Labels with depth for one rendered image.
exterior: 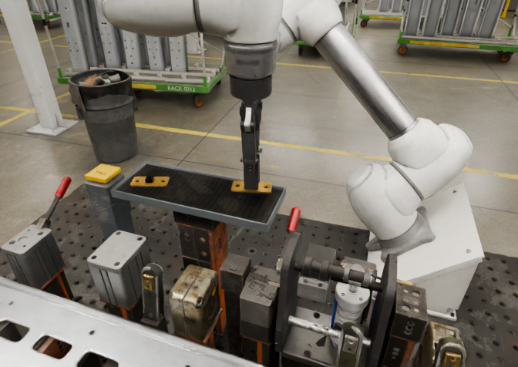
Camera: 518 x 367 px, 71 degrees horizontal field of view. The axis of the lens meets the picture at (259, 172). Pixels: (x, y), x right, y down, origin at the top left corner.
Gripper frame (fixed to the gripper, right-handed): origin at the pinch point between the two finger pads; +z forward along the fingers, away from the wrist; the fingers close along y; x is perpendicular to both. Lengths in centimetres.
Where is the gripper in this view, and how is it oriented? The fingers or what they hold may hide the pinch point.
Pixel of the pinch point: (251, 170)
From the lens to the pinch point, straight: 74.6
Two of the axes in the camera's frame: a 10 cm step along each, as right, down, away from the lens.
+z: 0.0, 8.5, 5.3
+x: 10.0, 0.5, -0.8
